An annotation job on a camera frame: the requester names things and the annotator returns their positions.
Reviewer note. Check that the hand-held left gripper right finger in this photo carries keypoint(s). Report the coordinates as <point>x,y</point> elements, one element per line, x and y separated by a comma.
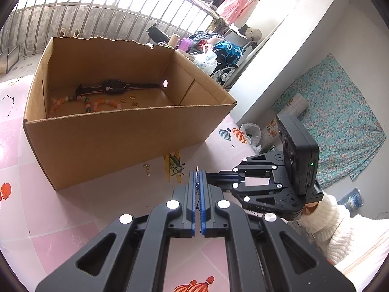
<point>203,203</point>

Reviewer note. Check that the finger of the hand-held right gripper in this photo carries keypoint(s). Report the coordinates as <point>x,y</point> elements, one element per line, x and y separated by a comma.
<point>264,199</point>
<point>225,175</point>

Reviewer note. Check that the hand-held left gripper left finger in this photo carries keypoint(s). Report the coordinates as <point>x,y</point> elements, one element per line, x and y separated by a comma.
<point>192,200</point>

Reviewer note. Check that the brown cardboard box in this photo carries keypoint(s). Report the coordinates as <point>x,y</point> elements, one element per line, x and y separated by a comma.
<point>121,140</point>

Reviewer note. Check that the pink and black smartwatch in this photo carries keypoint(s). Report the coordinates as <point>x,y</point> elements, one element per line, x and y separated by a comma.
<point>114,85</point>

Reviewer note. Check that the person's right hand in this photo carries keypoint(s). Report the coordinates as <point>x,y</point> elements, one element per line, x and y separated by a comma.
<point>311,210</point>

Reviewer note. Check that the yellow green hair clip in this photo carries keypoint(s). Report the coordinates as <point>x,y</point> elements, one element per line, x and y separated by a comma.
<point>173,165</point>

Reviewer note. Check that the wheelchair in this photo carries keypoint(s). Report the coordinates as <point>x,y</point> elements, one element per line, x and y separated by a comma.
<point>226,73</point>

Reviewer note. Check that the patterned white plastic bag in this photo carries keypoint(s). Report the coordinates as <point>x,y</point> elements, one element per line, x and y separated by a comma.
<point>206,60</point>

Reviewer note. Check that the blue bag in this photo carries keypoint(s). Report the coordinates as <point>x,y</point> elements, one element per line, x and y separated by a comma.
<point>228,53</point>

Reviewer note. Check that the beige hat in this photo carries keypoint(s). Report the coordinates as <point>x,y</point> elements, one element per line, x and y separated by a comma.
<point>253,33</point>

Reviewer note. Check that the purple container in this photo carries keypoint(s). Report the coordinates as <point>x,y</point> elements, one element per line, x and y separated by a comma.
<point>186,45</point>

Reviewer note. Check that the cardboard tube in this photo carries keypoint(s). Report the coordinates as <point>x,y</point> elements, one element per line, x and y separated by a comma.
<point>174,41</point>

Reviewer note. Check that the black object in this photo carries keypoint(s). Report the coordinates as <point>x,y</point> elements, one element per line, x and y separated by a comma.
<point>156,35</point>

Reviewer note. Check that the pink hanging shirt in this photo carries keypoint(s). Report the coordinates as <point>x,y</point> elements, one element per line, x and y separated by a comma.
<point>240,4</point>

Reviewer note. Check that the metal balcony railing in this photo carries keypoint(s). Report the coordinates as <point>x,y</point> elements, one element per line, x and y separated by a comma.
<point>197,3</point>

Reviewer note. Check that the framed panel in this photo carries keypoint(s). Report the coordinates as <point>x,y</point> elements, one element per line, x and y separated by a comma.
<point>10,59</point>

